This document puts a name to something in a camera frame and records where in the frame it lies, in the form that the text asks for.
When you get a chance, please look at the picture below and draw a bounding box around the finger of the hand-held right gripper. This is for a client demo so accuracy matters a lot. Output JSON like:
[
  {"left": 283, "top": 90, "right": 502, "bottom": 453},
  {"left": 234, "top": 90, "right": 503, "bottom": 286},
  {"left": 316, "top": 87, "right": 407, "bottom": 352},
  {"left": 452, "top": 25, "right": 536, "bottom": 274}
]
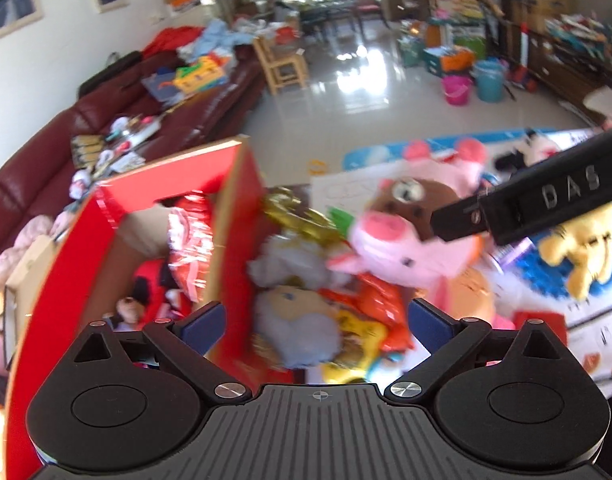
[{"left": 430, "top": 194, "right": 493, "bottom": 242}]

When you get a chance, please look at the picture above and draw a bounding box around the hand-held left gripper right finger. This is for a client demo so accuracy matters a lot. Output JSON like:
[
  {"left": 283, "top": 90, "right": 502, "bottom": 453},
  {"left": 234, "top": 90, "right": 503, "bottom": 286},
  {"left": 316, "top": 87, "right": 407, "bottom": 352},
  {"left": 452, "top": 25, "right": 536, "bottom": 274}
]
[{"left": 383, "top": 298, "right": 570, "bottom": 404}]

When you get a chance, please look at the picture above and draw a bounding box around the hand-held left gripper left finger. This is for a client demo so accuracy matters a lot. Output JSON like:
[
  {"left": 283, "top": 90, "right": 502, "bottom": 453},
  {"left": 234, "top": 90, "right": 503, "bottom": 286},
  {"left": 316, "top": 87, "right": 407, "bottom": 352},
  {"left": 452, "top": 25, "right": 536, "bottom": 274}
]
[{"left": 72, "top": 301, "right": 253, "bottom": 404}]

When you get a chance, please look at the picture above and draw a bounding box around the red bow headband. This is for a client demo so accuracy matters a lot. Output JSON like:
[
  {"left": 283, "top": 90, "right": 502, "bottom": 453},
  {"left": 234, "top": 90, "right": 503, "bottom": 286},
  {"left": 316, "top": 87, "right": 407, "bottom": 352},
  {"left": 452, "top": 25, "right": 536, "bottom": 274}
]
[{"left": 132, "top": 258, "right": 170, "bottom": 302}]

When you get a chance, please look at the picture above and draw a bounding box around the pink pig plush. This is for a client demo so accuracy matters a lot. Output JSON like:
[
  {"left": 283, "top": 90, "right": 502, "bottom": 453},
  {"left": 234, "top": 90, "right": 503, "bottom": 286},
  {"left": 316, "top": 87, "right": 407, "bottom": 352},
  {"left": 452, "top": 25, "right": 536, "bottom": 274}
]
[{"left": 327, "top": 138, "right": 492, "bottom": 312}]

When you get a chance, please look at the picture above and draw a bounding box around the red snack packet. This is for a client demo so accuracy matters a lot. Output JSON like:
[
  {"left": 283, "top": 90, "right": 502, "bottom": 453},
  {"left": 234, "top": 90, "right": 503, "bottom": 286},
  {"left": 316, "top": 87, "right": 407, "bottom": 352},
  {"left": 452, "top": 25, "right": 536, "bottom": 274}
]
[{"left": 167, "top": 195, "right": 220, "bottom": 307}]

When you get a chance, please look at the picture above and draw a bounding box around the red cardboard box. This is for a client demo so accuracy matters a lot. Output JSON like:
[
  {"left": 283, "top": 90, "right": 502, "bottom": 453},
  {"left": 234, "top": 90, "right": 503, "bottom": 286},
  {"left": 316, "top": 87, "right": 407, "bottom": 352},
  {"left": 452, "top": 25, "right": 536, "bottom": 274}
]
[{"left": 3, "top": 135, "right": 307, "bottom": 480}]

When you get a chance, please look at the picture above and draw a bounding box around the orange snack packet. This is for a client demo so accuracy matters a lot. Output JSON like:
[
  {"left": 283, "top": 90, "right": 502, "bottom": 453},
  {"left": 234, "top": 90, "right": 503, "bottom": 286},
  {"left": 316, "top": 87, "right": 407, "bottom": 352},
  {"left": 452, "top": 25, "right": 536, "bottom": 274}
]
[{"left": 318, "top": 275, "right": 415, "bottom": 357}]

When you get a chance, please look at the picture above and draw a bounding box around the peach round plush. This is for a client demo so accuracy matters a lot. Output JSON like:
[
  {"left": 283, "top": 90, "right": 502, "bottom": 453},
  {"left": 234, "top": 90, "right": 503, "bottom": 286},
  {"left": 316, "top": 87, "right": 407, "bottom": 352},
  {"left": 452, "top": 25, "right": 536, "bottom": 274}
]
[{"left": 443, "top": 265, "right": 498, "bottom": 332}]

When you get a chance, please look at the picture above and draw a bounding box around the yellow tiger plush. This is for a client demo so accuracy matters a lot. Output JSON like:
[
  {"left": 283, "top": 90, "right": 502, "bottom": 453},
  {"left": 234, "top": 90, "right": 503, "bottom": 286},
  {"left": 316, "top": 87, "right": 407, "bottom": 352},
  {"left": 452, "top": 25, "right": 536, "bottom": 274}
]
[{"left": 536, "top": 205, "right": 612, "bottom": 302}]

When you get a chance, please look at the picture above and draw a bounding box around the purple yogurt cup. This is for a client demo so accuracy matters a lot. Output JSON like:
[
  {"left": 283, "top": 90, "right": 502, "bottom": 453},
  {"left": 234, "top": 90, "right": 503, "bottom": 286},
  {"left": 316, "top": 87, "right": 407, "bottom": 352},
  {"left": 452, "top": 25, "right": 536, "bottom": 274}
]
[{"left": 491, "top": 237, "right": 535, "bottom": 272}]

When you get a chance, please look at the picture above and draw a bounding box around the yellow printed packet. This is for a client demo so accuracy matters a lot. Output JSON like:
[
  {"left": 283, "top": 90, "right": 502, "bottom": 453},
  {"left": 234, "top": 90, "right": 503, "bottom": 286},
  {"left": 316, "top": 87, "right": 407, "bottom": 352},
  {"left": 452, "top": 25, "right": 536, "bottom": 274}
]
[{"left": 321, "top": 310, "right": 393, "bottom": 386}]

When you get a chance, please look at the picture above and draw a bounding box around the dark-eared plush toy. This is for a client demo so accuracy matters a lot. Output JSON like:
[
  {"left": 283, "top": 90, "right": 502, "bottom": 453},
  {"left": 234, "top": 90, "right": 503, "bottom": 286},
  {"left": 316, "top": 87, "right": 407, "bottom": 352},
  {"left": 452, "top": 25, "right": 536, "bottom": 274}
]
[{"left": 103, "top": 295, "right": 147, "bottom": 332}]

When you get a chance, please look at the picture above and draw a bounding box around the blue spiky plastic toy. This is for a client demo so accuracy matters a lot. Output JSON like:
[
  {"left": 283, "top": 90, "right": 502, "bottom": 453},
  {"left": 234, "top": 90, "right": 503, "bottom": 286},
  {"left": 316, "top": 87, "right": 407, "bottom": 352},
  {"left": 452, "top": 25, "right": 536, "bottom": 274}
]
[{"left": 516, "top": 252, "right": 612, "bottom": 302}]

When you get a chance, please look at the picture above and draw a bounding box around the grey plush toy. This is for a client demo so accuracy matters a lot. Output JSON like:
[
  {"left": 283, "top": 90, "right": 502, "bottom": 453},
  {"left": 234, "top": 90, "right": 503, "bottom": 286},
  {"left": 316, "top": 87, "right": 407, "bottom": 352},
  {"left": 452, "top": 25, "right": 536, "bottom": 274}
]
[{"left": 248, "top": 235, "right": 345, "bottom": 369}]

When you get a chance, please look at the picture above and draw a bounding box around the red toy vehicle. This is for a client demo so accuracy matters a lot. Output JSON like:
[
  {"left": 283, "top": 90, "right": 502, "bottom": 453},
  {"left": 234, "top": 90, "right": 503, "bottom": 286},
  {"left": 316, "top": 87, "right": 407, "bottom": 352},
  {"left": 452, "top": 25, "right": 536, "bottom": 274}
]
[{"left": 508, "top": 62, "right": 542, "bottom": 91}]

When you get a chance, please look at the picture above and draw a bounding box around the pink plastic bucket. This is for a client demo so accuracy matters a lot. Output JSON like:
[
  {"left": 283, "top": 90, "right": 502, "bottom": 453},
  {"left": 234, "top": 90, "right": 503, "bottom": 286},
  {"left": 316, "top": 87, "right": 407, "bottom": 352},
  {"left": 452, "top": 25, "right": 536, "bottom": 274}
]
[{"left": 442, "top": 76, "right": 473, "bottom": 107}]

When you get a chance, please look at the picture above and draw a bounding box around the teal plastic bucket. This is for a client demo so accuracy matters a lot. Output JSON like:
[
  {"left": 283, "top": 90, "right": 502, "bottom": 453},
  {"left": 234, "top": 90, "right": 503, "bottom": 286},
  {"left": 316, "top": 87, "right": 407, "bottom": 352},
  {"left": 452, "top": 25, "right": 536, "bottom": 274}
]
[{"left": 473, "top": 60, "right": 507, "bottom": 104}]

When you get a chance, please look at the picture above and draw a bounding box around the gold foil packet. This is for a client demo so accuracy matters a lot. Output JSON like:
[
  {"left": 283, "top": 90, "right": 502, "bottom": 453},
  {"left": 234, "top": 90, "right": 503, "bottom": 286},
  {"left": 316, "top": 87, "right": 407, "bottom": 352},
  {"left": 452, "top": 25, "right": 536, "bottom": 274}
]
[{"left": 263, "top": 187, "right": 347, "bottom": 244}]

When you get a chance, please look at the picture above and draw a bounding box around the cluttered wooden shelf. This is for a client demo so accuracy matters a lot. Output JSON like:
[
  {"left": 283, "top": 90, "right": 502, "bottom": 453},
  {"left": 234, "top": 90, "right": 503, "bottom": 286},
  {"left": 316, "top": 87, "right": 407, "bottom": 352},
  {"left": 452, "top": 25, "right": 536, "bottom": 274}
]
[{"left": 506, "top": 0, "right": 612, "bottom": 126}]

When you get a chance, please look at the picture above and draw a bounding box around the pink cloth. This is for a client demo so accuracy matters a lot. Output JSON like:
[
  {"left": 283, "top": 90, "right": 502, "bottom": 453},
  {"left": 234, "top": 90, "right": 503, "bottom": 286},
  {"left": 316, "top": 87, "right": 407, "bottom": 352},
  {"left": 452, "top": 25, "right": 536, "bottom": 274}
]
[{"left": 0, "top": 212, "right": 72, "bottom": 281}]

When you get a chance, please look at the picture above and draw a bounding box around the pile of small toys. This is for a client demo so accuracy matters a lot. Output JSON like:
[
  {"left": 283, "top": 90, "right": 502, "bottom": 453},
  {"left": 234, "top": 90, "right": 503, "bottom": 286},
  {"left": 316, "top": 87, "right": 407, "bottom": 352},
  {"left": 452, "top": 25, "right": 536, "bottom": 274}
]
[{"left": 68, "top": 115, "right": 163, "bottom": 182}]

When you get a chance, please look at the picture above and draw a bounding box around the wooden chair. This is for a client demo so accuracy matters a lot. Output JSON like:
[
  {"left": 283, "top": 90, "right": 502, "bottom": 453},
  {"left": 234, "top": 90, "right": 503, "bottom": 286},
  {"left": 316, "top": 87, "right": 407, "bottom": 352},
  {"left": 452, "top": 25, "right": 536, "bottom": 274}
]
[{"left": 252, "top": 34, "right": 309, "bottom": 96}]

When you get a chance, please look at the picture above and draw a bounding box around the dark red leather sofa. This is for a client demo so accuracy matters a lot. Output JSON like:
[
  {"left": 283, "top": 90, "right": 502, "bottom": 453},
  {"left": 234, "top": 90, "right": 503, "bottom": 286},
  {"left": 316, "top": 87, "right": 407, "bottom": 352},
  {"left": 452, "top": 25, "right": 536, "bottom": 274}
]
[{"left": 0, "top": 50, "right": 267, "bottom": 282}]

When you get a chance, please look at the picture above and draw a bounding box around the dark dining table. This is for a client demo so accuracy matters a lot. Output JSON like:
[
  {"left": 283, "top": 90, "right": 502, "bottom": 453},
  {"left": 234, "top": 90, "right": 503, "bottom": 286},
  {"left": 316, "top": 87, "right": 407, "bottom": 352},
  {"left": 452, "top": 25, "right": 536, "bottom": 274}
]
[{"left": 296, "top": 0, "right": 387, "bottom": 36}]

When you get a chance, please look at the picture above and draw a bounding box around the colourful plastic toy set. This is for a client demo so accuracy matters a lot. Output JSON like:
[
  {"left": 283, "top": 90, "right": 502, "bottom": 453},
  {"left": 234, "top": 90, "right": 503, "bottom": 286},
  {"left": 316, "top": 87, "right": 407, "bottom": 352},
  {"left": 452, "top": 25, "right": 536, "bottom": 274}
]
[{"left": 140, "top": 55, "right": 233, "bottom": 107}]

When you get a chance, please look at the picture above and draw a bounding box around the light blue cloth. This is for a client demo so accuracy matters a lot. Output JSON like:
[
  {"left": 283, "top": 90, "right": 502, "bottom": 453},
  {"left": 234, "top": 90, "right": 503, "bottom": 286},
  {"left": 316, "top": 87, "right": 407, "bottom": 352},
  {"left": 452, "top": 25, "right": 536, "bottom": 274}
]
[{"left": 191, "top": 20, "right": 259, "bottom": 61}]

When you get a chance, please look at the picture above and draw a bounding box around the red cloth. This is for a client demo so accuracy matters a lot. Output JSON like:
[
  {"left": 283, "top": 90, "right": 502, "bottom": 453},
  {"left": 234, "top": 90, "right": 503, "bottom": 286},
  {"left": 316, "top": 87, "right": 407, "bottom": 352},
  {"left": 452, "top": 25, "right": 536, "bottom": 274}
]
[{"left": 143, "top": 25, "right": 207, "bottom": 61}]

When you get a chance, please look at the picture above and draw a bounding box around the large framed wall picture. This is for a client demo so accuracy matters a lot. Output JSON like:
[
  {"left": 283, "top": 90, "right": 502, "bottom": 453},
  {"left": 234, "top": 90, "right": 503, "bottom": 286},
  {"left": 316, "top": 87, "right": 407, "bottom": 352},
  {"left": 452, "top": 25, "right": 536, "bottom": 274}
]
[{"left": 0, "top": 0, "right": 44, "bottom": 46}]

